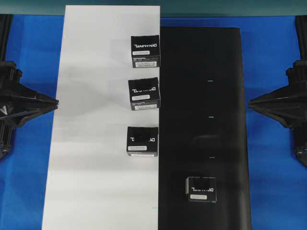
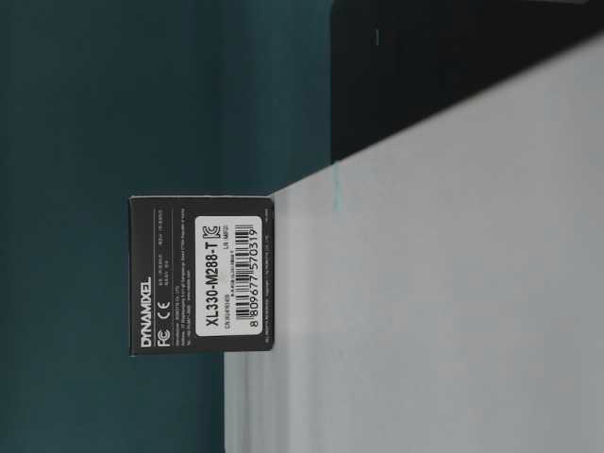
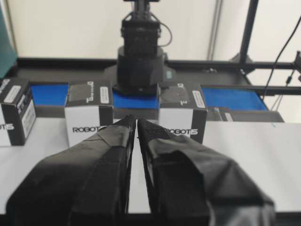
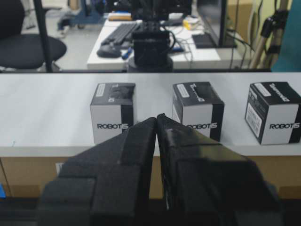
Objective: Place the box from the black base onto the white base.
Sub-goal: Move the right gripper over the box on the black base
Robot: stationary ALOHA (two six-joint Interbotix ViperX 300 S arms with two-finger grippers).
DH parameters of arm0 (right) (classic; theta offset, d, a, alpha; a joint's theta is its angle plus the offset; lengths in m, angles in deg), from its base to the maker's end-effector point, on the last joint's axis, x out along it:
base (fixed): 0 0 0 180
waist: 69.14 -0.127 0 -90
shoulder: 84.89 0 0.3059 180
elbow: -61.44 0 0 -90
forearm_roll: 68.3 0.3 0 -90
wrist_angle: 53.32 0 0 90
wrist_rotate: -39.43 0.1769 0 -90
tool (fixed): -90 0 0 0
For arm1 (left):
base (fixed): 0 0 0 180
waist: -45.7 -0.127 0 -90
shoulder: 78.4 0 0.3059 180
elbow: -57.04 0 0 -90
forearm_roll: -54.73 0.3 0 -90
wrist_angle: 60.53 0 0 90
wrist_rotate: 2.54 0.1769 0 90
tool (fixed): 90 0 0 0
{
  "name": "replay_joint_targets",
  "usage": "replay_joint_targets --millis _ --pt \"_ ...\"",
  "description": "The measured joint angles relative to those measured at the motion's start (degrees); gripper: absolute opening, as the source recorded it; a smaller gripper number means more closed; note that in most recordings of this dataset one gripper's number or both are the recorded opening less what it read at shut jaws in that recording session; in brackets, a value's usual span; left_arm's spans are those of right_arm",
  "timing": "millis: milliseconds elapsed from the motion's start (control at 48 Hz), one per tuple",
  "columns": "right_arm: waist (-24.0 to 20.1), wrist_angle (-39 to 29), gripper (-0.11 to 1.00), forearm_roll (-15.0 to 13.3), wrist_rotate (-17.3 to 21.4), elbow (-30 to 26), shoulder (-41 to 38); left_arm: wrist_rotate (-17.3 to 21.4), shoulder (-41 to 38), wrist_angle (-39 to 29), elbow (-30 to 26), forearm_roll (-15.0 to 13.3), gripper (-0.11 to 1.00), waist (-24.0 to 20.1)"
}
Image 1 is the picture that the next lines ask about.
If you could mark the black base mat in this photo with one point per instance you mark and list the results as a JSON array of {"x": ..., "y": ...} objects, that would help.
[{"x": 202, "y": 128}]

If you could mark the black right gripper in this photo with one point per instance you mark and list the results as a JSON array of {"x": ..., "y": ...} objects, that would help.
[{"x": 286, "y": 105}]

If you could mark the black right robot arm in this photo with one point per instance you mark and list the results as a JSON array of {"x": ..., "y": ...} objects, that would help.
[{"x": 300, "y": 133}]

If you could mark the white base sheet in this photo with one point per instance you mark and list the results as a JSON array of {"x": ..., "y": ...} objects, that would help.
[{"x": 92, "y": 183}]

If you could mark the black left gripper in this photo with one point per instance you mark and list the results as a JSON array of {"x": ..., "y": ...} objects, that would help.
[{"x": 19, "y": 104}]

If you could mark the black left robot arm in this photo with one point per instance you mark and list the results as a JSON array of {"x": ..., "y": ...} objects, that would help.
[{"x": 6, "y": 131}]

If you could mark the black dynamixel box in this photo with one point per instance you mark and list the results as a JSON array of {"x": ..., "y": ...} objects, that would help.
[
  {"x": 144, "y": 94},
  {"x": 142, "y": 141},
  {"x": 201, "y": 189},
  {"x": 145, "y": 51}
]

